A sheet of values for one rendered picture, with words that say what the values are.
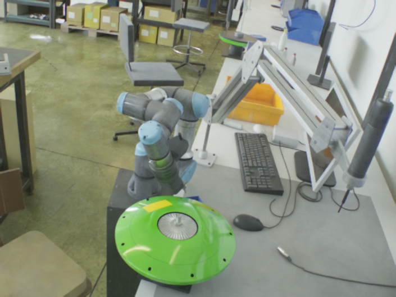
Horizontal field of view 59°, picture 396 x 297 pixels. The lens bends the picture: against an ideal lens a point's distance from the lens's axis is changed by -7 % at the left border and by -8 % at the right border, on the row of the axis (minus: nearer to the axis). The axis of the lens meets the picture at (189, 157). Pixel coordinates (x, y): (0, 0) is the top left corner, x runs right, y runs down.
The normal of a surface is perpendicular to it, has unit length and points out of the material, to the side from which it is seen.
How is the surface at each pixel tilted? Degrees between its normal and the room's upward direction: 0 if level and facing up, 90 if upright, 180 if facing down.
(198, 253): 14
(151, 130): 32
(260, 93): 86
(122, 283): 90
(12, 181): 90
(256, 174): 6
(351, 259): 0
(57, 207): 0
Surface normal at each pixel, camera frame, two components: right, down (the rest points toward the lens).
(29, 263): 0.15, -0.84
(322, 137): -0.94, 0.05
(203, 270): 0.32, -0.54
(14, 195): 0.58, 0.51
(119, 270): -0.04, 0.53
